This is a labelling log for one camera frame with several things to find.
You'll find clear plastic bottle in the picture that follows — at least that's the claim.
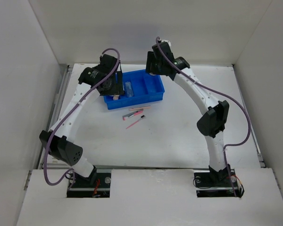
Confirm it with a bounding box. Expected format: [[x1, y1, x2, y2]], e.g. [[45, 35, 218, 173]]
[[125, 81, 134, 98]]

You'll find pink eyebrow comb brush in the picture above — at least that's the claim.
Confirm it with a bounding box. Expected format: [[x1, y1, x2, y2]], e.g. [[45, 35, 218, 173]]
[[125, 115, 146, 129]]

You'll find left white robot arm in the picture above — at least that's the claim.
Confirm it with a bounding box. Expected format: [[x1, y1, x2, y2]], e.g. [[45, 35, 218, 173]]
[[39, 52, 120, 187]]

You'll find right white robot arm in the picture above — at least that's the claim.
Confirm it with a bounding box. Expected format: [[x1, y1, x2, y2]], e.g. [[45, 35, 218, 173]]
[[146, 42, 229, 186]]

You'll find pink makeup brush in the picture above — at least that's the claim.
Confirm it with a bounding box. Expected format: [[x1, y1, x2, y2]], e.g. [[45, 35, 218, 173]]
[[122, 110, 143, 121]]

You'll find blue plastic organizer tray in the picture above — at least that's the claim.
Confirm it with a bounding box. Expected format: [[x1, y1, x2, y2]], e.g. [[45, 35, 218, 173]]
[[103, 70, 165, 110]]

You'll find houndstooth pattern pencil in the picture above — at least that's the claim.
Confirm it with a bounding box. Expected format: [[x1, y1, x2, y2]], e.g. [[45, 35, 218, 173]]
[[123, 111, 140, 118]]

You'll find beige cosmetic stick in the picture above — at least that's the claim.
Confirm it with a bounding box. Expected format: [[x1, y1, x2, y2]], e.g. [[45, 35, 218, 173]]
[[129, 106, 151, 111]]

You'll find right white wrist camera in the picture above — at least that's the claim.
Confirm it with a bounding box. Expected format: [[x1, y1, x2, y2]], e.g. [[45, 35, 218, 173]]
[[161, 40, 172, 47]]

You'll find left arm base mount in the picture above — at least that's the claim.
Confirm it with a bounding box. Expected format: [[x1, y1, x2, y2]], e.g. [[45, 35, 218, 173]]
[[65, 168, 112, 198]]

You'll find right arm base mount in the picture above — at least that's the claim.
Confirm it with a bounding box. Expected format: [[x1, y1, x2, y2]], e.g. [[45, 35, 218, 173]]
[[192, 165, 245, 198]]

